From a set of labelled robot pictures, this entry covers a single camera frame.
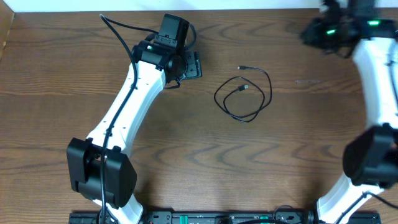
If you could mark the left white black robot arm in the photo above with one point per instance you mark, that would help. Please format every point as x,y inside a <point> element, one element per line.
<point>99,166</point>

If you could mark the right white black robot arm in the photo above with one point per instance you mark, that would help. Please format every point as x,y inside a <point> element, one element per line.
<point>370,161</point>

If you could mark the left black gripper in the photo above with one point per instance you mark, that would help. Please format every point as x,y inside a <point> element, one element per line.
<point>193,66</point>

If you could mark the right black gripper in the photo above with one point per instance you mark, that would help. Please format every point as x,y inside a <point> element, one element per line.
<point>314,30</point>

